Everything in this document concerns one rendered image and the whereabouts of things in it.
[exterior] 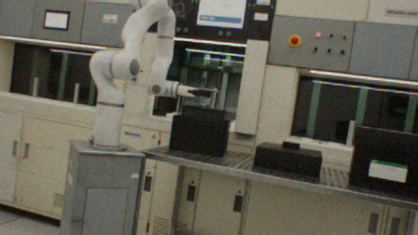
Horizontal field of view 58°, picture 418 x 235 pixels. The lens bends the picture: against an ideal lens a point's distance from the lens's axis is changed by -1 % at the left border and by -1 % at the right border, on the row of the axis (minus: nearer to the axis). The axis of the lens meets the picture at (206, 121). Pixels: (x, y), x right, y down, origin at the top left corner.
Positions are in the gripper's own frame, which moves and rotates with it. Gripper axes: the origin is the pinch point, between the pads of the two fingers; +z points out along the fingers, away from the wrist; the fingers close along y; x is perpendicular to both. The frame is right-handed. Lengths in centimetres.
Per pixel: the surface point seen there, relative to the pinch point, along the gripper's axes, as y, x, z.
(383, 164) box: 36, -19, 80
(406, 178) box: 38, -23, 90
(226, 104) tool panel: -118, -5, 2
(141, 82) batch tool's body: -36, 2, -47
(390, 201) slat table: 49, -31, 81
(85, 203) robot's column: 52, -52, -37
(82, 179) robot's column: 54, -42, -39
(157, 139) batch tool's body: -32, -32, -31
